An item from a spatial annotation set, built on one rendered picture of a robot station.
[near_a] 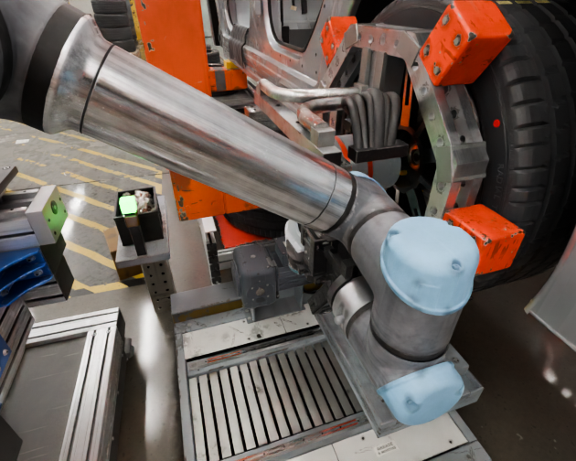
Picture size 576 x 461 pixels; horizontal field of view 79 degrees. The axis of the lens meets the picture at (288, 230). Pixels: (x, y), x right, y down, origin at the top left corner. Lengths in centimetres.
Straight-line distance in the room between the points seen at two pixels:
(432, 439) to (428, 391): 92
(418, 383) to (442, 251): 13
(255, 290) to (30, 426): 71
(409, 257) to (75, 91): 27
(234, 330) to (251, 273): 34
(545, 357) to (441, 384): 141
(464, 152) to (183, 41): 77
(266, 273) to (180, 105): 93
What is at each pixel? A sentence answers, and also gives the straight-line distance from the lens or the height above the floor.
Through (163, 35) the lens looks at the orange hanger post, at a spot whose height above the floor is 108.
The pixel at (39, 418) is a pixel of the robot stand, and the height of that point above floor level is 21.
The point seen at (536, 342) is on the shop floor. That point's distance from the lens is 180.
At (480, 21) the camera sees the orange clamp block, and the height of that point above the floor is 114.
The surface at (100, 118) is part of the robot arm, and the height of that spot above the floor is 109.
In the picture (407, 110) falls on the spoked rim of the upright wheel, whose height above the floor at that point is 96.
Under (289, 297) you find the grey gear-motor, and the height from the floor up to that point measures 9.
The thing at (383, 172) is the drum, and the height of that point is 86.
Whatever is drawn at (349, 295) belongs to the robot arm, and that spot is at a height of 88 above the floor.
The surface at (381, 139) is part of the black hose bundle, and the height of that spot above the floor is 99.
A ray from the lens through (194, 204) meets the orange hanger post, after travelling 122.
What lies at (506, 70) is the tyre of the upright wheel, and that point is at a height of 108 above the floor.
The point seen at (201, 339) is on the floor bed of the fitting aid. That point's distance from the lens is 144.
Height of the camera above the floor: 117
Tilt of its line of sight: 34 degrees down
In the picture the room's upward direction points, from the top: straight up
